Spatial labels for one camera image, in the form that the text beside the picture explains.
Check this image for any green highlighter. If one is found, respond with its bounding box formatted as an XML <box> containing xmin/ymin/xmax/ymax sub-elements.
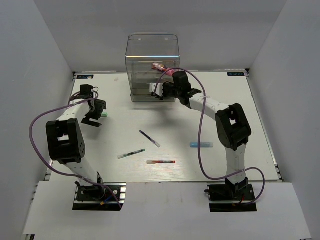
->
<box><xmin>101</xmin><ymin>112</ymin><xmax>108</xmax><ymax>118</ymax></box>

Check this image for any pink glue bottle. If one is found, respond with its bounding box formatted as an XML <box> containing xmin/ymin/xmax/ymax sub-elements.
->
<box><xmin>151</xmin><ymin>62</ymin><xmax>175</xmax><ymax>76</ymax></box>

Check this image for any clear drawer organizer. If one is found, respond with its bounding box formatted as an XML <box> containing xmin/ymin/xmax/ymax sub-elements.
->
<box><xmin>124</xmin><ymin>33</ymin><xmax>181</xmax><ymax>103</ymax></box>

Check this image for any clear organizer lid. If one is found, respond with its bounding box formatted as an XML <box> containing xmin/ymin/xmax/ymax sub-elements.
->
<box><xmin>125</xmin><ymin>32</ymin><xmax>180</xmax><ymax>58</ymax></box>

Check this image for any blue eraser case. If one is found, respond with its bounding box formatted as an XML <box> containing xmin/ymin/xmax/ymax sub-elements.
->
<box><xmin>189</xmin><ymin>142</ymin><xmax>214</xmax><ymax>148</ymax></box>

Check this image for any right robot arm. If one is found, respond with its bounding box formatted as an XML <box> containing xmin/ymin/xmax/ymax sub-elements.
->
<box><xmin>154</xmin><ymin>71</ymin><xmax>252</xmax><ymax>200</ymax></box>

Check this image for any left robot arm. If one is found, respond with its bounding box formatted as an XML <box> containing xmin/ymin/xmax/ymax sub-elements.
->
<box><xmin>46</xmin><ymin>84</ymin><xmax>107</xmax><ymax>200</ymax></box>

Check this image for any green pen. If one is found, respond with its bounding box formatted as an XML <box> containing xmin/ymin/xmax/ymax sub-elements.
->
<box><xmin>117</xmin><ymin>149</ymin><xmax>146</xmax><ymax>159</ymax></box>

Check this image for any purple pen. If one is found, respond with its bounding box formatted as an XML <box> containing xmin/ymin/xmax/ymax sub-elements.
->
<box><xmin>139</xmin><ymin>130</ymin><xmax>161</xmax><ymax>148</ymax></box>

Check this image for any red pen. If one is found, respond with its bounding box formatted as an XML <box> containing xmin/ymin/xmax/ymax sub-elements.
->
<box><xmin>146</xmin><ymin>160</ymin><xmax>176</xmax><ymax>165</ymax></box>

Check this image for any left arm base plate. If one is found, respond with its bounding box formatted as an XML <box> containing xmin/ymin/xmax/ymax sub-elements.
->
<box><xmin>72</xmin><ymin>183</ymin><xmax>126</xmax><ymax>212</ymax></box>

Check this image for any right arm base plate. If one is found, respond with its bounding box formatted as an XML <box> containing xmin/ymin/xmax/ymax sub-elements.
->
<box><xmin>204</xmin><ymin>184</ymin><xmax>257</xmax><ymax>213</ymax></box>

